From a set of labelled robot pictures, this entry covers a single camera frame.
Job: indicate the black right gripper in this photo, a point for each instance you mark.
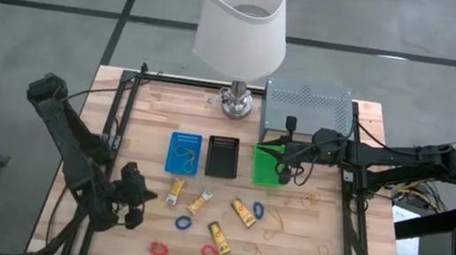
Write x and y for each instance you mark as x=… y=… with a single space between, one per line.
x=296 y=151

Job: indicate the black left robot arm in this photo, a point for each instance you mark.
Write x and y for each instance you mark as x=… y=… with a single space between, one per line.
x=66 y=136

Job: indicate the blue plastic basket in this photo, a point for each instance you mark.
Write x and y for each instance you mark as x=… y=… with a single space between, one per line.
x=186 y=139

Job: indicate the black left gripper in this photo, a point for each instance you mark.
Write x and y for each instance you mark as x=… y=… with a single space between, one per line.
x=130 y=190

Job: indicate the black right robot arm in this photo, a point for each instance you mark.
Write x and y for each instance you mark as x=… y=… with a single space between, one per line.
x=385 y=156

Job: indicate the green plastic basket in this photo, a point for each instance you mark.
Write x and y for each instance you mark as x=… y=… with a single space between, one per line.
x=264 y=170

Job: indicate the white paper sheet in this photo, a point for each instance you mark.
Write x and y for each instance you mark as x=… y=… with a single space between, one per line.
x=409 y=251

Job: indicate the black plastic basket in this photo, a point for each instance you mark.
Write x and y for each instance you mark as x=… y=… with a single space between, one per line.
x=223 y=158

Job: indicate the black desk bar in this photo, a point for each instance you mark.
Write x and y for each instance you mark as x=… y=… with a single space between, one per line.
x=433 y=223

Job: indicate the grey perforated metal shelf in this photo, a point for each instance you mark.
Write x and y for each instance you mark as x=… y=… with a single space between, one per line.
x=309 y=105

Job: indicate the yellow Crayola crayon box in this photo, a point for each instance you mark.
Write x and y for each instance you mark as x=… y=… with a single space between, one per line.
x=200 y=203
x=243 y=213
x=175 y=191
x=219 y=238

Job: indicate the silver table lamp white shade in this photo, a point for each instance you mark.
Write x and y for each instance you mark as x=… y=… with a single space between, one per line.
x=239 y=44

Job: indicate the black aluminium table frame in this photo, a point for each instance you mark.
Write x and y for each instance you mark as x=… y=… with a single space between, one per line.
x=181 y=80

